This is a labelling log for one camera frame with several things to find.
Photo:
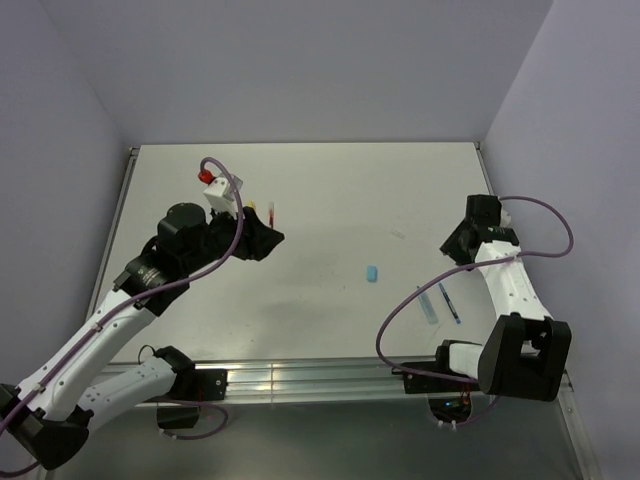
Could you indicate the blue thin pen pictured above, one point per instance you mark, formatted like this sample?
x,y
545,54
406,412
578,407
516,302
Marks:
x,y
449,303

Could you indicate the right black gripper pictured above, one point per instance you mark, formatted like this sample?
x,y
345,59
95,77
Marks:
x,y
450,246

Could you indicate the blue highlighter pen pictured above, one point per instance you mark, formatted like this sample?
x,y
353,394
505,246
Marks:
x,y
427,308

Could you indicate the aluminium rail frame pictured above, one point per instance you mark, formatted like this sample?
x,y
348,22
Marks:
x,y
307,381

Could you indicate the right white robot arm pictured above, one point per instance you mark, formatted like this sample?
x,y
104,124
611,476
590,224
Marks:
x,y
525,354

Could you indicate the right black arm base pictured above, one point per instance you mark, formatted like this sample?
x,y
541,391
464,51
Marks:
x,y
446,382

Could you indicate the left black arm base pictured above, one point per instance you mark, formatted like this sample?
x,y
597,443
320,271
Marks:
x,y
210,382

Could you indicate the blue pen cap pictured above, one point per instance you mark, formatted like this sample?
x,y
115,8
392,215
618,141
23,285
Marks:
x,y
371,274

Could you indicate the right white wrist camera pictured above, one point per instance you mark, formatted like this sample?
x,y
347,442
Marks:
x,y
505,219

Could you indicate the red thin pen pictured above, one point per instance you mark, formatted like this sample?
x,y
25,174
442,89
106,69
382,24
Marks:
x,y
271,214

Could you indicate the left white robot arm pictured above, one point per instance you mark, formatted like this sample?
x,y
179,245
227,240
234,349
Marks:
x,y
54,412

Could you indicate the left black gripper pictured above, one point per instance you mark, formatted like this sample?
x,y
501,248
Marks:
x,y
256,239

